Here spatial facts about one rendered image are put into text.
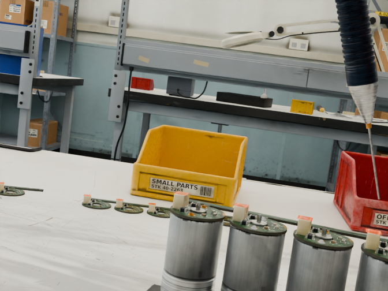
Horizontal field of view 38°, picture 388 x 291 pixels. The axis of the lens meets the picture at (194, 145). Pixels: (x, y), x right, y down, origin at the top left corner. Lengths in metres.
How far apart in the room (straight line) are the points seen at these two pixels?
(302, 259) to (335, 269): 0.01
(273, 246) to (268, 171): 4.45
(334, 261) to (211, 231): 0.05
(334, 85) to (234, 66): 0.44
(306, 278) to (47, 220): 0.25
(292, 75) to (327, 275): 2.28
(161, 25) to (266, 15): 0.86
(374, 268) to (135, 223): 0.25
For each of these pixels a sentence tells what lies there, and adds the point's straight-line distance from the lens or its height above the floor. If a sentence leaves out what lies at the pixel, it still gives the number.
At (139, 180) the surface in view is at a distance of 0.54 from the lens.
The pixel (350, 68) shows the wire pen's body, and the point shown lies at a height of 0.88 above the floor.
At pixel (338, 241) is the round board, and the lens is 0.24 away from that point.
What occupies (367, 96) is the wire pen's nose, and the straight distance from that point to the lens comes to 0.21.
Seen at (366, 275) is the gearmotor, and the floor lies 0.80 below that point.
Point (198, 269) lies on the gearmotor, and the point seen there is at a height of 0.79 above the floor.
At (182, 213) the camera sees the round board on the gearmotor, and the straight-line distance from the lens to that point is 0.25.
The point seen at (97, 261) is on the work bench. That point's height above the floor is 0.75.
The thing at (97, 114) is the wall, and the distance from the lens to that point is 4.85.
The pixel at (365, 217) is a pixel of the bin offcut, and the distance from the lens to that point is 0.54.
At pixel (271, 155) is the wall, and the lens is 4.67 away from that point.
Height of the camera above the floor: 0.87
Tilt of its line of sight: 7 degrees down
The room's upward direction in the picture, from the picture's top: 7 degrees clockwise
